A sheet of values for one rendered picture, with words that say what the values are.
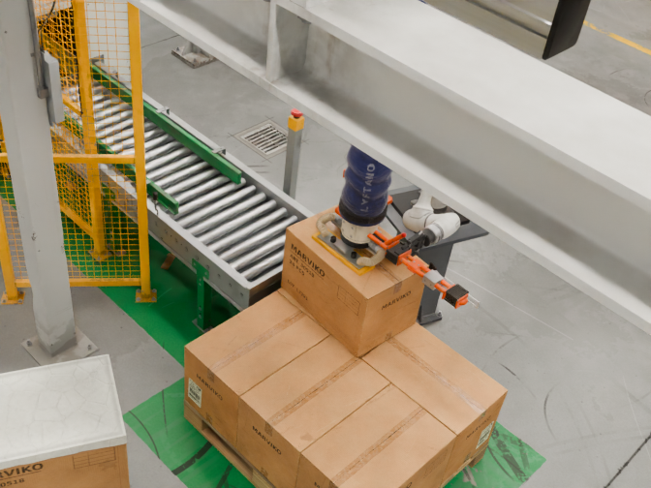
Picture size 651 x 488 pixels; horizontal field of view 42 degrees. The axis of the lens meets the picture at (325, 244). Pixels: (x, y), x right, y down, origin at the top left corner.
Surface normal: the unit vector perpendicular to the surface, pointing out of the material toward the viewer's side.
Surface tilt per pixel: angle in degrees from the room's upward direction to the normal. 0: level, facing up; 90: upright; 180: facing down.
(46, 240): 90
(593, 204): 90
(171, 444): 0
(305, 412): 0
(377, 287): 0
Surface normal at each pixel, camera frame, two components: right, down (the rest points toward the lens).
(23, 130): 0.71, 0.51
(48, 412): 0.11, -0.75
